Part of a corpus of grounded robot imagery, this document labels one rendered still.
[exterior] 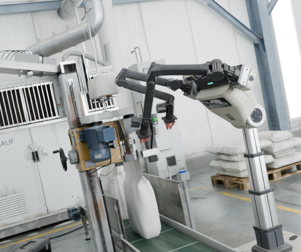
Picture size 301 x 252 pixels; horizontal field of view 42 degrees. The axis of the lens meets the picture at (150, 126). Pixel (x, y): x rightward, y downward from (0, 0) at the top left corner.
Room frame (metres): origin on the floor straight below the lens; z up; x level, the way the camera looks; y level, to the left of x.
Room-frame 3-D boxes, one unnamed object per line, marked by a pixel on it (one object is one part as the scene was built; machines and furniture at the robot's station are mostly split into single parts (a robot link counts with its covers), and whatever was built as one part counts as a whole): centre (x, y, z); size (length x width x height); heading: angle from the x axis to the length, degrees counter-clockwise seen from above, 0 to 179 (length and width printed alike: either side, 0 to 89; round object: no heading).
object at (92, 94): (3.04, 0.35, 1.61); 0.15 x 0.14 x 0.17; 22
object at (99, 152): (2.74, 0.39, 1.21); 0.15 x 0.15 x 0.25
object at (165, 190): (3.65, 0.06, 0.54); 1.05 x 0.02 x 0.41; 22
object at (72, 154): (2.88, 0.61, 1.14); 0.11 x 0.06 x 0.11; 22
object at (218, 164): (5.90, -1.13, 0.32); 0.67 x 0.42 x 0.14; 116
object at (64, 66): (5.31, 0.97, 1.82); 0.51 x 0.27 x 0.71; 22
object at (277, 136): (5.98, -1.77, 0.56); 0.67 x 0.43 x 0.15; 22
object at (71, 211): (4.43, 1.05, 0.35); 0.30 x 0.15 x 0.15; 22
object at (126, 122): (3.13, 0.14, 1.21); 0.30 x 0.25 x 0.30; 22
